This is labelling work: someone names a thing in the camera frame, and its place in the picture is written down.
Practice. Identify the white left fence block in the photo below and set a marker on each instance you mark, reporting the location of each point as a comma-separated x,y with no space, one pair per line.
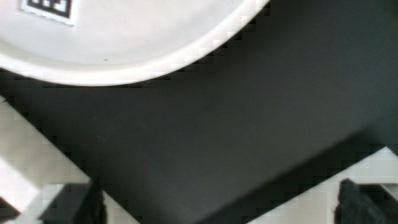
37,172

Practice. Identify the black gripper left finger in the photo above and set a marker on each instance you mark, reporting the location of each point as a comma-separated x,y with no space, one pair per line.
77,207

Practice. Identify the white round table top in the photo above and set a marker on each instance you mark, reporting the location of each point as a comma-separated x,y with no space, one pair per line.
109,42

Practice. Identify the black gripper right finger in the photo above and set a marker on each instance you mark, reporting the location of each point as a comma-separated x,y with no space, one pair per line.
367,203

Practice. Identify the white front fence rail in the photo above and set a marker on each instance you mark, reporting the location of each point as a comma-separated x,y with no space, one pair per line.
308,209

